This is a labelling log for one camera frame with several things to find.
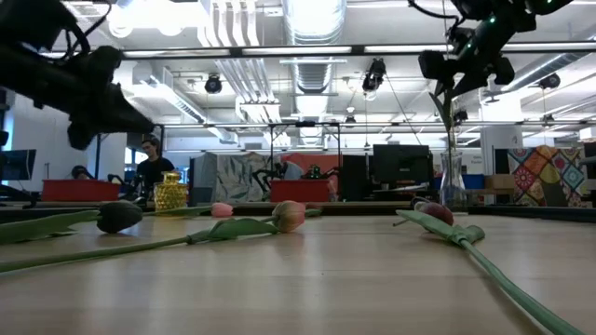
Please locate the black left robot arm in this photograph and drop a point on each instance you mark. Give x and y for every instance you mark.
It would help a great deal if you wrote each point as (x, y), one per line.
(28, 23)

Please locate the yellow textured glass vase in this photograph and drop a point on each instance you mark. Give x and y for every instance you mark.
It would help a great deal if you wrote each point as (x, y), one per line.
(170, 195)

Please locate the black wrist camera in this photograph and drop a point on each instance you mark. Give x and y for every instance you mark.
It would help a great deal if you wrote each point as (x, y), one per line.
(435, 65)
(104, 65)

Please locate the small dark computer monitor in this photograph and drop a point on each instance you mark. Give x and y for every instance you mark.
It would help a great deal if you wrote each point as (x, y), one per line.
(17, 165)

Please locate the black overhead frame bar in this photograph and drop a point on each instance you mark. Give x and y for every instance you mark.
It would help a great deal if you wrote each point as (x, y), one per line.
(357, 49)

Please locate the black ceiling camera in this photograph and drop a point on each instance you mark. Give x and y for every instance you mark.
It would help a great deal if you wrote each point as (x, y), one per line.
(375, 74)
(550, 81)
(213, 84)

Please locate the red plastic bin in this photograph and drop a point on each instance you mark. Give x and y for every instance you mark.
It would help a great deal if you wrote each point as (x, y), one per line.
(300, 191)
(79, 191)

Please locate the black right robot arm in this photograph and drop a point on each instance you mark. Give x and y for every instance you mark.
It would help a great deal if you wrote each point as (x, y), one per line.
(512, 13)

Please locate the grey leaf printed cloth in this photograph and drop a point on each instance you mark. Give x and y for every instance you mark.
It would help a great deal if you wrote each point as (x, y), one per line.
(233, 179)

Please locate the black background rig frame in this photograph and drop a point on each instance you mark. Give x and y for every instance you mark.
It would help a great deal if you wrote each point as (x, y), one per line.
(305, 124)

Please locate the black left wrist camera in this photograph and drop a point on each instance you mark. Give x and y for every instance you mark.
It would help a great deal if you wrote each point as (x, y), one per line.
(104, 65)

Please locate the blue plastic bin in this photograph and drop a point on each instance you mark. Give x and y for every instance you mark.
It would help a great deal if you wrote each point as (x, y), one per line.
(475, 181)

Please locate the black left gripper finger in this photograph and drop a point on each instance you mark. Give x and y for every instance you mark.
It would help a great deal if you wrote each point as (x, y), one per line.
(125, 122)
(83, 137)

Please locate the large black monitor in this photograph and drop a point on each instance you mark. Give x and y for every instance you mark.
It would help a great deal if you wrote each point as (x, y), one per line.
(401, 163)

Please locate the cardboard box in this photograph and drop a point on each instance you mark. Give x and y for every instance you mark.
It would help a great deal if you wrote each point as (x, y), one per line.
(499, 181)

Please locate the person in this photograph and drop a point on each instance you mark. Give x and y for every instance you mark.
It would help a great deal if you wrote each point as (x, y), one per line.
(81, 172)
(153, 170)

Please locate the salmon pink tulip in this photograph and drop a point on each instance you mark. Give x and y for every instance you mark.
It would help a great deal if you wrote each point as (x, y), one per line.
(288, 216)

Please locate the dark red tulip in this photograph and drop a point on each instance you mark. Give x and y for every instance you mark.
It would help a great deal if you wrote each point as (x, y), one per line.
(437, 213)

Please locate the colourful patchwork quilt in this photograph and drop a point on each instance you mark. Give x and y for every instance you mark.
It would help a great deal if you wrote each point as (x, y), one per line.
(545, 179)

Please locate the silver ventilation duct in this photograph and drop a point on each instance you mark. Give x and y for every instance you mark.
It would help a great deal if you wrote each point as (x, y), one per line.
(314, 74)

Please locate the black cabinet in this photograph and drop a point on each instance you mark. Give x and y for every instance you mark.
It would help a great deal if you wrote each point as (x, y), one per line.
(356, 179)

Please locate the clear glass vase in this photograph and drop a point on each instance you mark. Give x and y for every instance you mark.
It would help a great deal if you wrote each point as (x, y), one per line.
(444, 195)

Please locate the black background robot arm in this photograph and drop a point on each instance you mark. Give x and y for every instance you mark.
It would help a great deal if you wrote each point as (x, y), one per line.
(267, 177)

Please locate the orange partition panel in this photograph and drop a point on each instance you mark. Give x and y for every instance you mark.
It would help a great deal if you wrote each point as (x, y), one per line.
(316, 162)

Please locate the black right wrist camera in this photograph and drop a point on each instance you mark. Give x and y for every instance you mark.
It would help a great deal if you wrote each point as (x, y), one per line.
(435, 65)

